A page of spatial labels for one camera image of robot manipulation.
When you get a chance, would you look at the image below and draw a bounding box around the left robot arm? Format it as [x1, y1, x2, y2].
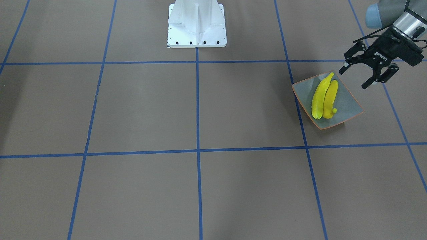
[339, 0, 427, 89]

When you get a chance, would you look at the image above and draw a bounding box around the yellow banana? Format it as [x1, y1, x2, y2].
[322, 80, 339, 119]
[311, 72, 335, 120]

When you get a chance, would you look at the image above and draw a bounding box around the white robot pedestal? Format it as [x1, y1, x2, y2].
[167, 0, 227, 48]

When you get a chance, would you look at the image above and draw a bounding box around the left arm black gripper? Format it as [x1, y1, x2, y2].
[339, 27, 424, 89]

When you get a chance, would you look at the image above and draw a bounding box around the grey square plate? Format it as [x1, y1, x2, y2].
[292, 71, 364, 130]

